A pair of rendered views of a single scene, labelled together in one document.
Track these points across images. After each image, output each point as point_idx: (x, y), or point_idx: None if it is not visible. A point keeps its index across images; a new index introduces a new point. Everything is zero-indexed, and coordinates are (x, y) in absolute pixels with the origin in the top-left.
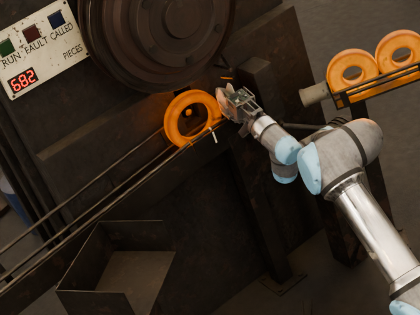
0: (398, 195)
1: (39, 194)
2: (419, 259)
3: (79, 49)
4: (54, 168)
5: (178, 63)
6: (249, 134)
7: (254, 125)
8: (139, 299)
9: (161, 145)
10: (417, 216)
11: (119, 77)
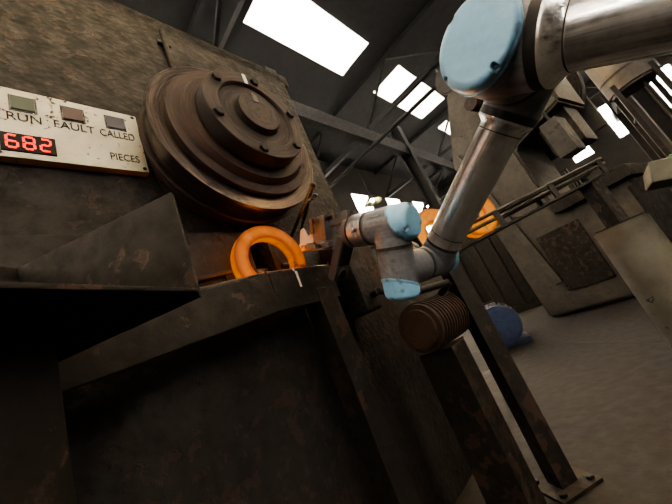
0: (519, 445)
1: None
2: (634, 487)
3: (135, 159)
4: (10, 256)
5: (250, 143)
6: (342, 273)
7: (349, 219)
8: None
9: None
10: (564, 451)
11: (172, 151)
